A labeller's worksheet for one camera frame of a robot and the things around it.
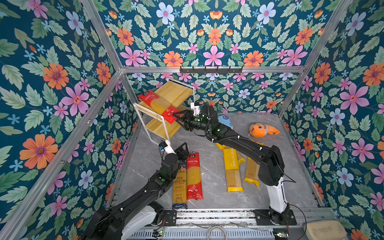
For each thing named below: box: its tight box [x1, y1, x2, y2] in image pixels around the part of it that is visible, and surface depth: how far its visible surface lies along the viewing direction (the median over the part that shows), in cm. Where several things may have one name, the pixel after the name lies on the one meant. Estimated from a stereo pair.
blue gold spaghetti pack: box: [172, 161, 188, 210], surface depth 82 cm
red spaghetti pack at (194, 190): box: [187, 152, 203, 201], surface depth 86 cm
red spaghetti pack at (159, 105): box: [137, 89, 180, 125], surface depth 77 cm
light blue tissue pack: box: [217, 115, 234, 129], surface depth 110 cm
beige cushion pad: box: [306, 220, 347, 240], surface depth 69 cm
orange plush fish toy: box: [249, 123, 281, 138], surface depth 102 cm
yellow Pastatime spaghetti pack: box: [223, 148, 246, 193], surface depth 88 cm
